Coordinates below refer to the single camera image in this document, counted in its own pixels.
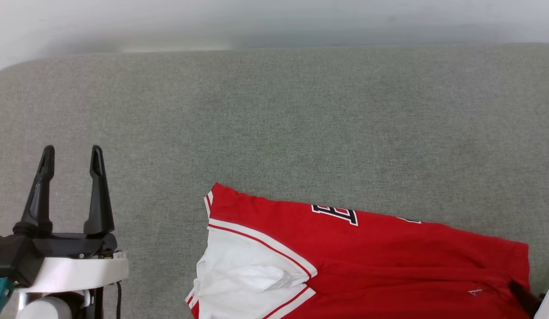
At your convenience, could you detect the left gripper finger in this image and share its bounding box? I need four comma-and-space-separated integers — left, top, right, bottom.
82, 144, 116, 236
12, 144, 56, 237

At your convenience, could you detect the grey fabric sofa cushion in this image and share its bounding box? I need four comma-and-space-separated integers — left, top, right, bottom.
0, 43, 549, 319

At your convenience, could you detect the red and white jersey shirt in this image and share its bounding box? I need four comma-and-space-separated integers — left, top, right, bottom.
185, 182, 531, 319

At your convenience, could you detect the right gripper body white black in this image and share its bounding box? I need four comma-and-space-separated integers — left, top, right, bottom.
533, 283, 549, 319

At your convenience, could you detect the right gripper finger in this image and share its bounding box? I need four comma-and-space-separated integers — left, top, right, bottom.
508, 281, 544, 318

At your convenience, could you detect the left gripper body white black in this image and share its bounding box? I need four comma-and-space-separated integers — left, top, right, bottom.
16, 232, 130, 294

